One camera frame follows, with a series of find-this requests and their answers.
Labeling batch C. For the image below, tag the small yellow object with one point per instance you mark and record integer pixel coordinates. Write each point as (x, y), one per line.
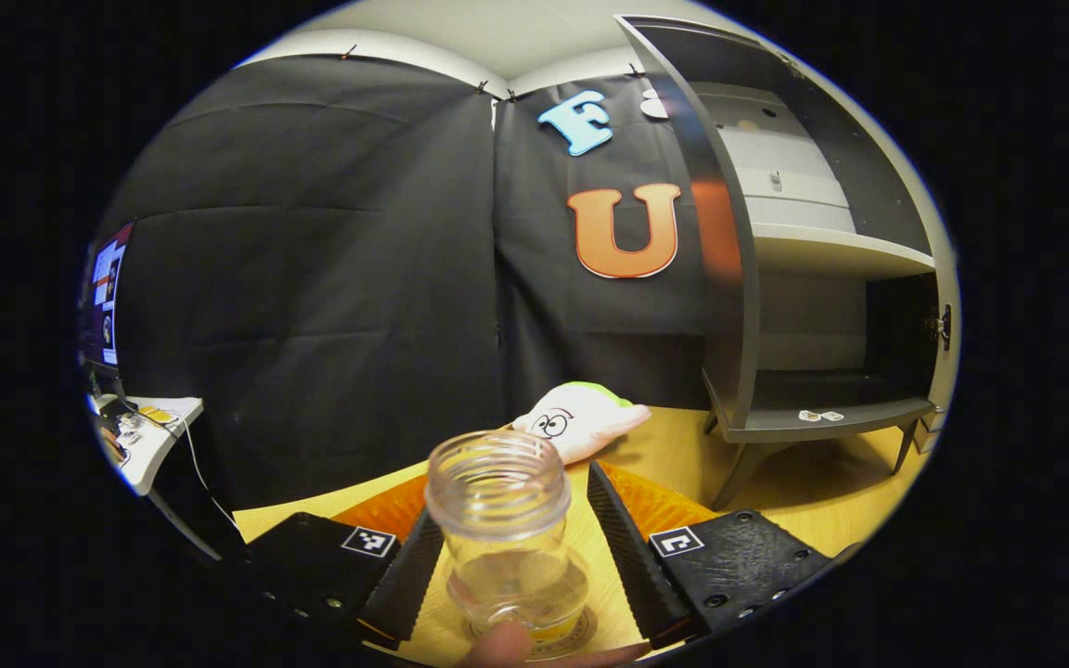
(156, 415)

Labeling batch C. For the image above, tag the pink plush toy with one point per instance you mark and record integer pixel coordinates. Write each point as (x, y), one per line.
(581, 417)

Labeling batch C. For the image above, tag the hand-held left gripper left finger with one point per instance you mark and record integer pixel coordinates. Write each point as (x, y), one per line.
(405, 584)

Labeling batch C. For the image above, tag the computer monitor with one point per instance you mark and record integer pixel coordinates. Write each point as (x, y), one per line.
(108, 297)

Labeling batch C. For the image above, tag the clear glass bottle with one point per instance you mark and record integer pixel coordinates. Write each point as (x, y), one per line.
(497, 501)

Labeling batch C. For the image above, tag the round brown coaster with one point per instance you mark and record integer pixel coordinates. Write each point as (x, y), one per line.
(588, 634)

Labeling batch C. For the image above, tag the grey cabinet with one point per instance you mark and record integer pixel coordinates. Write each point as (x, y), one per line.
(729, 278)

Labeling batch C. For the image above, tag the black backdrop cloth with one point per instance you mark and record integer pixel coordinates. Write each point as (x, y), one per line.
(312, 306)

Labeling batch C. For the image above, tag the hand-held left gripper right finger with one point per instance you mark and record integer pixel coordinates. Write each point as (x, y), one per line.
(632, 566)

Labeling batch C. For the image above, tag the white side table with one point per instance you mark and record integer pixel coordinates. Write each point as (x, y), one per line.
(159, 455)

